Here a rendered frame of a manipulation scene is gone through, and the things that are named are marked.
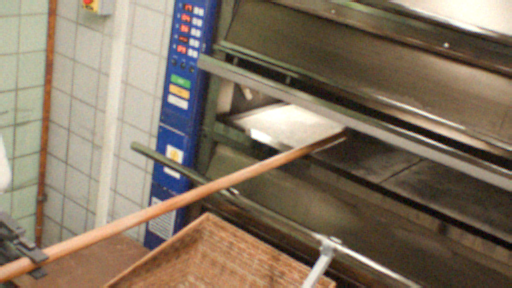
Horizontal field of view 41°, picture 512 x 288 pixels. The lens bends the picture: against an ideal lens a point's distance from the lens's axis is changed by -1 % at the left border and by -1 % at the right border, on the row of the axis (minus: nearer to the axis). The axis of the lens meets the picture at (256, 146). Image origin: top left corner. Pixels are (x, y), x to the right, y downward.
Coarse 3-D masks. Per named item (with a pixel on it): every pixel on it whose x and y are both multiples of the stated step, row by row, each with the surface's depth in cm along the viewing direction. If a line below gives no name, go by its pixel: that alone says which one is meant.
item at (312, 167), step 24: (216, 120) 236; (264, 144) 225; (312, 168) 215; (336, 168) 215; (360, 192) 207; (384, 192) 204; (408, 216) 199; (432, 216) 194; (456, 240) 191; (480, 240) 187; (504, 240) 188
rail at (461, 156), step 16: (224, 64) 210; (256, 80) 203; (272, 80) 201; (304, 96) 194; (336, 112) 189; (352, 112) 186; (384, 128) 181; (400, 128) 180; (432, 144) 174; (464, 160) 170; (480, 160) 168
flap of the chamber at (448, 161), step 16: (208, 64) 213; (240, 80) 206; (288, 96) 197; (320, 96) 211; (320, 112) 192; (368, 128) 184; (400, 144) 179; (416, 144) 177; (448, 144) 191; (448, 160) 172; (480, 176) 168; (496, 176) 166
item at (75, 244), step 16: (320, 144) 225; (272, 160) 204; (288, 160) 210; (240, 176) 190; (192, 192) 175; (208, 192) 179; (160, 208) 165; (176, 208) 170; (112, 224) 154; (128, 224) 157; (80, 240) 146; (96, 240) 149; (0, 272) 130; (16, 272) 133
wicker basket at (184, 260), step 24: (168, 240) 230; (192, 240) 240; (240, 240) 234; (144, 264) 223; (168, 264) 235; (192, 264) 245; (216, 264) 239; (240, 264) 234; (264, 264) 229; (288, 264) 224
